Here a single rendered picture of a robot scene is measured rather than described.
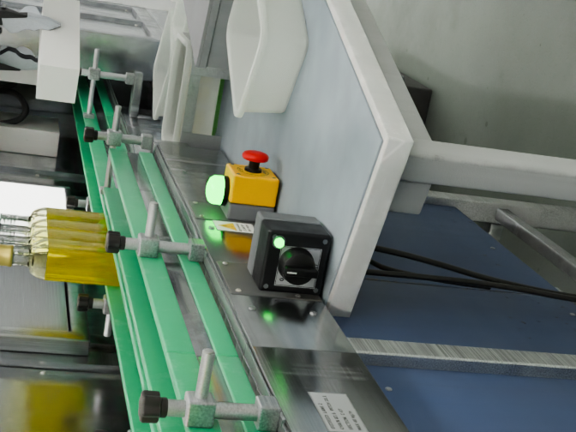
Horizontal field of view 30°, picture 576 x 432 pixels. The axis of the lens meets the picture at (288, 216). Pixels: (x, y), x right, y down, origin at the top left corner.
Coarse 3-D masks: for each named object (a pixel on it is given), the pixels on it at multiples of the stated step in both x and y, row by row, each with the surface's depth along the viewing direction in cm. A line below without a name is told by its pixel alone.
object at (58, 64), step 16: (48, 0) 182; (64, 0) 183; (48, 16) 177; (64, 16) 179; (48, 32) 173; (64, 32) 174; (48, 48) 169; (64, 48) 170; (48, 64) 165; (64, 64) 166; (48, 80) 166; (64, 80) 166; (48, 96) 168; (64, 96) 168
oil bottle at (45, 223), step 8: (32, 224) 184; (40, 224) 182; (48, 224) 183; (56, 224) 184; (64, 224) 184; (72, 224) 185; (80, 224) 186; (88, 224) 187; (96, 224) 188; (32, 232) 182; (96, 232) 184; (104, 232) 184
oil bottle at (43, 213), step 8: (40, 208) 190; (48, 208) 190; (56, 208) 191; (32, 216) 187; (40, 216) 187; (48, 216) 187; (56, 216) 187; (64, 216) 188; (72, 216) 188; (80, 216) 189; (88, 216) 190; (96, 216) 191; (104, 216) 192; (104, 224) 189
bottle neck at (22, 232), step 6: (0, 228) 181; (6, 228) 182; (12, 228) 182; (18, 228) 182; (24, 228) 183; (0, 234) 181; (6, 234) 181; (12, 234) 182; (18, 234) 182; (24, 234) 182
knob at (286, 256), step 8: (296, 248) 130; (280, 256) 130; (288, 256) 129; (296, 256) 129; (304, 256) 129; (312, 256) 131; (280, 264) 130; (288, 264) 129; (296, 264) 129; (304, 264) 129; (312, 264) 130; (280, 272) 130; (288, 272) 128; (296, 272) 128; (304, 272) 128; (312, 272) 129; (288, 280) 130; (296, 280) 130; (304, 280) 130
